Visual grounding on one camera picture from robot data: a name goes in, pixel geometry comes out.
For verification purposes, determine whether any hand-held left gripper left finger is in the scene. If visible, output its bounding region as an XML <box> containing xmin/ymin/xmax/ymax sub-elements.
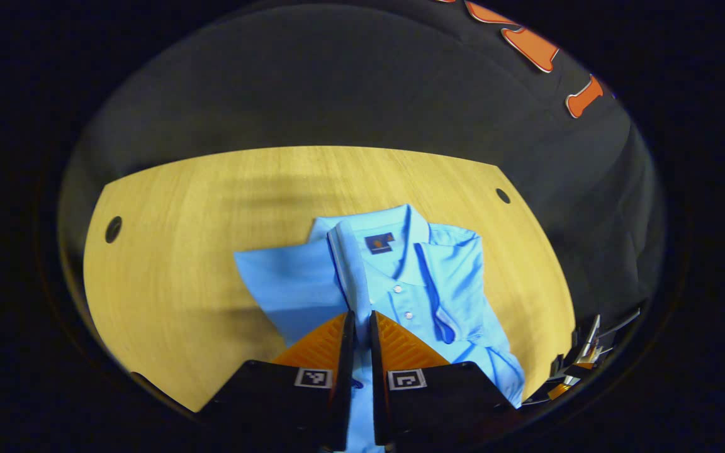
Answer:
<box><xmin>199</xmin><ymin>310</ymin><xmax>357</xmax><ymax>452</ymax></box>

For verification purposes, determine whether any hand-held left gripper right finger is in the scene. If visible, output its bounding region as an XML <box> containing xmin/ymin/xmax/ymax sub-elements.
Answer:
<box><xmin>369</xmin><ymin>310</ymin><xmax>520</xmax><ymax>452</ymax></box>

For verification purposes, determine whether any light blue T-shirt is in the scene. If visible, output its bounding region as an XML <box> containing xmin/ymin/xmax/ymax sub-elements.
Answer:
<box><xmin>233</xmin><ymin>203</ymin><xmax>525</xmax><ymax>453</ymax></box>

